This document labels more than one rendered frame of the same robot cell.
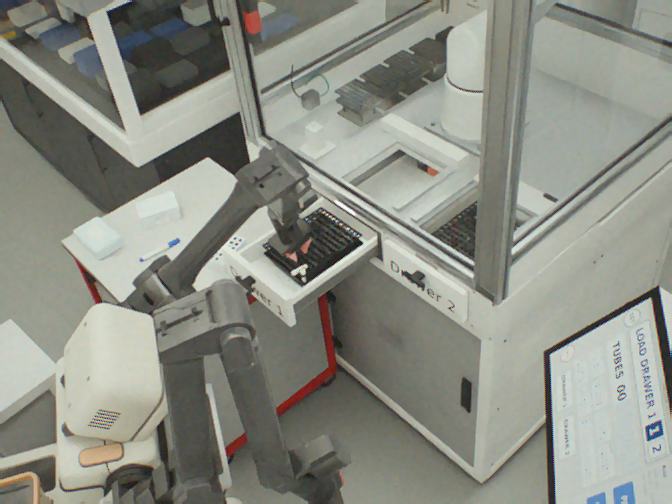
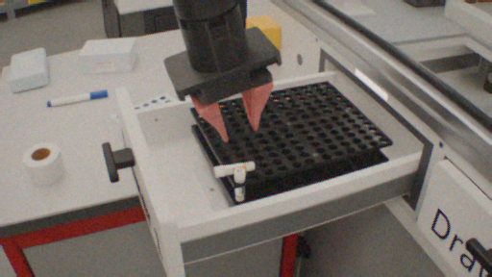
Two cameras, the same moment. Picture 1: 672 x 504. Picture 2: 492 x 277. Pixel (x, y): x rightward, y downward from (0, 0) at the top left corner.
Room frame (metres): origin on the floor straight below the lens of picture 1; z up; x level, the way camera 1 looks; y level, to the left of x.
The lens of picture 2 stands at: (1.02, -0.02, 1.25)
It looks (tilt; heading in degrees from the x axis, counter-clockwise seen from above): 35 degrees down; 15
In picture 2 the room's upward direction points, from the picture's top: straight up
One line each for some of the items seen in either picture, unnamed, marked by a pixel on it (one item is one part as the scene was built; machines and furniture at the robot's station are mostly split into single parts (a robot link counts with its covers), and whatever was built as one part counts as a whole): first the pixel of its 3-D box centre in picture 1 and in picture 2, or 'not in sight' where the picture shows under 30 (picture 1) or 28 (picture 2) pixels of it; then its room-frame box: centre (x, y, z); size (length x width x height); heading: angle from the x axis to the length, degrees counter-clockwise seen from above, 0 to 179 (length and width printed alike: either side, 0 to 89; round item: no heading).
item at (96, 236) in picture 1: (98, 237); (29, 68); (1.81, 0.74, 0.78); 0.15 x 0.10 x 0.04; 38
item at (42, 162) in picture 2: not in sight; (43, 163); (1.51, 0.47, 0.78); 0.07 x 0.07 x 0.04
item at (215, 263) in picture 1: (224, 251); (150, 121); (1.68, 0.34, 0.78); 0.12 x 0.08 x 0.04; 146
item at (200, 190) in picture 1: (213, 318); (142, 226); (1.77, 0.45, 0.38); 0.62 x 0.58 x 0.76; 37
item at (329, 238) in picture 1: (313, 247); (287, 143); (1.55, 0.06, 0.87); 0.22 x 0.18 x 0.06; 127
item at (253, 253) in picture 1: (316, 247); (293, 144); (1.56, 0.06, 0.86); 0.40 x 0.26 x 0.06; 127
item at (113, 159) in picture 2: (247, 281); (119, 159); (1.42, 0.24, 0.91); 0.07 x 0.04 x 0.01; 37
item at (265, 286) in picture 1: (257, 284); (143, 175); (1.43, 0.22, 0.87); 0.29 x 0.02 x 0.11; 37
